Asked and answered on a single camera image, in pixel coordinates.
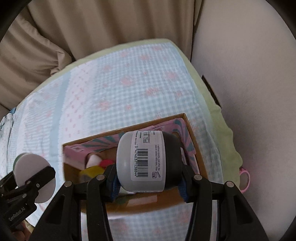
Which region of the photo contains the green label white jar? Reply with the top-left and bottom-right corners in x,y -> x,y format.
13,153 -> 56,203

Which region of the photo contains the yellow tape roll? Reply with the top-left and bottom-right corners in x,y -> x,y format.
79,166 -> 105,183

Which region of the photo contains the white earbuds case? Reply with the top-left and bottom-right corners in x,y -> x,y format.
86,154 -> 102,168

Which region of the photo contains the red round lid jar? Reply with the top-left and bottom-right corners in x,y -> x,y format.
99,159 -> 114,169

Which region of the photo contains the grey bottle black cap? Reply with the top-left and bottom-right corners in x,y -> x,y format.
116,131 -> 184,193

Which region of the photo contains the person's left hand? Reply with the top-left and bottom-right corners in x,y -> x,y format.
13,221 -> 31,241

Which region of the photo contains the pink cardboard box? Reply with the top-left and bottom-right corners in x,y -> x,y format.
62,113 -> 211,216

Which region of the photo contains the light blue rumpled blanket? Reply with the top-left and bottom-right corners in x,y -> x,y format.
0,107 -> 16,140

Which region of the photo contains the blue checked bed sheet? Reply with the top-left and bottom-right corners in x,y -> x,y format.
0,43 -> 224,241

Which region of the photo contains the beige curtain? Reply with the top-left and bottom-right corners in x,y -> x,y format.
1,1 -> 202,112

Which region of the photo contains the pink ring toy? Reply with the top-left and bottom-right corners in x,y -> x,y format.
239,167 -> 251,193

